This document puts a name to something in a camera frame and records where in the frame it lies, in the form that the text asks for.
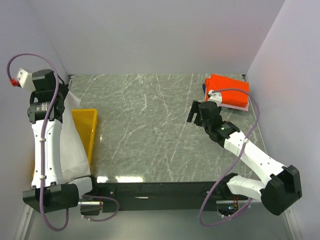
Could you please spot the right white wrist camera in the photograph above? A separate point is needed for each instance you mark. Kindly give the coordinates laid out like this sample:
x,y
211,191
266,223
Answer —
x,y
215,97

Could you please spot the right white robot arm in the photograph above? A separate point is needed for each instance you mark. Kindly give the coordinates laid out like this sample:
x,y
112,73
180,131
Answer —
x,y
278,186

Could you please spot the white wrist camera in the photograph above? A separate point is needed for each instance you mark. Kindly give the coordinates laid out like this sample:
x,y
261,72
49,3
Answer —
x,y
215,97
24,80

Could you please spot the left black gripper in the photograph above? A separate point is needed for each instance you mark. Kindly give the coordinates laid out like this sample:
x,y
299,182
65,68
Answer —
x,y
64,89

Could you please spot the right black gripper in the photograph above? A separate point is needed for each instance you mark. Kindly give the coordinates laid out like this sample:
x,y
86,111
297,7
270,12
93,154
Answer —
x,y
195,109

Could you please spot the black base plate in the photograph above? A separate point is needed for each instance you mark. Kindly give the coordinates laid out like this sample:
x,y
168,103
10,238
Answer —
x,y
146,196

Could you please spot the white t shirt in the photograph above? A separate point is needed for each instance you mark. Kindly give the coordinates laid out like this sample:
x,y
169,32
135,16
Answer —
x,y
73,158

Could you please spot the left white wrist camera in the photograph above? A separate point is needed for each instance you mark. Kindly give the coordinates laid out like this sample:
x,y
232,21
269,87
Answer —
x,y
24,80

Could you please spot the folded pink t shirt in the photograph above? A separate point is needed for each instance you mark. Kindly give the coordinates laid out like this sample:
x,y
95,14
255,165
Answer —
x,y
227,103

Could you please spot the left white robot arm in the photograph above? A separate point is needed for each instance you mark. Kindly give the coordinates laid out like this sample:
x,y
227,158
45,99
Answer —
x,y
54,197

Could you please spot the yellow plastic tray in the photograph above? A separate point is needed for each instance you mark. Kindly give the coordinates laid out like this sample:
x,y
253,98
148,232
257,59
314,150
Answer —
x,y
86,130

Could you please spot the folded blue t shirt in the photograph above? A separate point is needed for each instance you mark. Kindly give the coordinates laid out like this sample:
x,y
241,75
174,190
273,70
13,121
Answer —
x,y
204,88

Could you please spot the aluminium frame rail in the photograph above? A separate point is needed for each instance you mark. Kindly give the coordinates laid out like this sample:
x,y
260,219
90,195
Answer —
x,y
24,223

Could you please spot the folded orange t shirt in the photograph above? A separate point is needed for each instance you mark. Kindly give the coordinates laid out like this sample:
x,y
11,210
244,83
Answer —
x,y
230,88

